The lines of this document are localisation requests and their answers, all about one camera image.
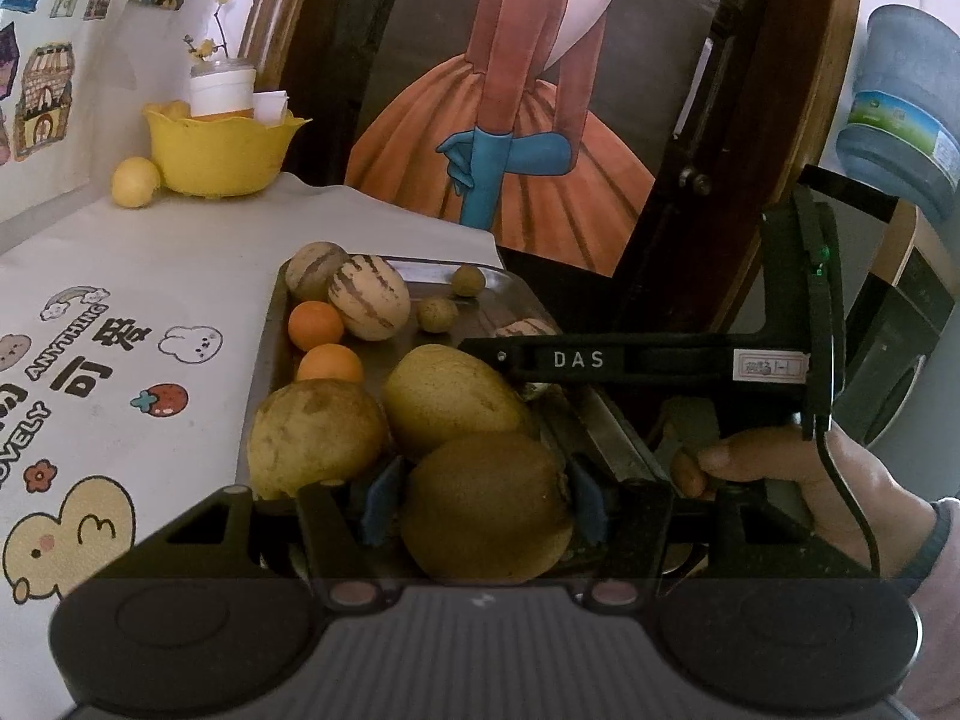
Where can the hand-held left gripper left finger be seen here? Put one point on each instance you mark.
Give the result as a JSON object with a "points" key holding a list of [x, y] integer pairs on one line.
{"points": [[375, 496]]}

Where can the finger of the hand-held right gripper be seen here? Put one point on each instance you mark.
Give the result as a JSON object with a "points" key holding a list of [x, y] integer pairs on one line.
{"points": [[484, 354]]}

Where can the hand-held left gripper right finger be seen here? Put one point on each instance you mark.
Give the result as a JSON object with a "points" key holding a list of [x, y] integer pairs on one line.
{"points": [[589, 502]]}

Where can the metal tray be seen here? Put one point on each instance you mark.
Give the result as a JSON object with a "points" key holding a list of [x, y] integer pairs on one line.
{"points": [[480, 311]]}

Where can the small dark striped melon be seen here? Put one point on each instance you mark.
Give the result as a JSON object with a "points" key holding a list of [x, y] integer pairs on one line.
{"points": [[525, 328]]}

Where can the yellow fruit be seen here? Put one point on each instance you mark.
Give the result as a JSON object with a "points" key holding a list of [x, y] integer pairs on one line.
{"points": [[450, 397]]}

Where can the small brown round fruit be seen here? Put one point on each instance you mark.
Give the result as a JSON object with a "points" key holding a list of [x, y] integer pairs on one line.
{"points": [[437, 313]]}

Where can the small green round fruit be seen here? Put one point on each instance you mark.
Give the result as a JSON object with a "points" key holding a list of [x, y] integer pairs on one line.
{"points": [[466, 279]]}

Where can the yellow-green mango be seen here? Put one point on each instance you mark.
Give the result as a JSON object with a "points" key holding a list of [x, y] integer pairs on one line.
{"points": [[315, 439]]}

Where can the brown kiwi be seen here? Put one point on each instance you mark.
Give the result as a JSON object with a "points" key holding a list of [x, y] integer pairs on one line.
{"points": [[484, 510]]}

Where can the purple striped pepino melon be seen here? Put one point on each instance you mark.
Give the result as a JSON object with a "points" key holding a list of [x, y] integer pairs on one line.
{"points": [[370, 298]]}

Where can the small orange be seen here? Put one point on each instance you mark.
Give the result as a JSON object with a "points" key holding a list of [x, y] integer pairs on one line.
{"points": [[330, 365], [315, 325]]}

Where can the pale beige striped melon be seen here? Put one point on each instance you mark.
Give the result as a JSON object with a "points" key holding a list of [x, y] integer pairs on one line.
{"points": [[311, 270]]}

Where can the person's right forearm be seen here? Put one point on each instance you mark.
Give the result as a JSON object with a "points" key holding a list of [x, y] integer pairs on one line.
{"points": [[937, 615]]}

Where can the person's right hand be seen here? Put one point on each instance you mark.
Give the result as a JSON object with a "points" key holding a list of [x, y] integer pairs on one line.
{"points": [[795, 465]]}

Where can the small metal knob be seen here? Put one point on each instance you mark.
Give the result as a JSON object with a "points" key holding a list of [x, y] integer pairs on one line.
{"points": [[699, 181]]}

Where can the framed girl painting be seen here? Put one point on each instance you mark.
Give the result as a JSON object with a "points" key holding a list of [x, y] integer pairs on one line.
{"points": [[525, 165]]}

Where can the folded white paper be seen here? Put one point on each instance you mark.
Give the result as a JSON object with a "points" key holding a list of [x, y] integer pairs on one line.
{"points": [[270, 106]]}

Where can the yellow plastic bowl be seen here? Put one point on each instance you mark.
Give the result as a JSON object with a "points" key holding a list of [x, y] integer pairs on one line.
{"points": [[217, 157]]}

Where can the blue water bottle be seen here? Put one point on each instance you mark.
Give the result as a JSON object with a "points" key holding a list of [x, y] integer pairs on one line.
{"points": [[900, 105]]}

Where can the white and orange jar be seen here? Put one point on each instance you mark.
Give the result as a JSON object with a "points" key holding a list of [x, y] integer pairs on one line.
{"points": [[221, 90]]}

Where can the yellow flower sprig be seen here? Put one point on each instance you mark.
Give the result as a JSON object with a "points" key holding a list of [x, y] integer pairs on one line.
{"points": [[206, 41]]}

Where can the coloured houses wall drawing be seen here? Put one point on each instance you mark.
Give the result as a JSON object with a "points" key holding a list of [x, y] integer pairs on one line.
{"points": [[45, 90]]}

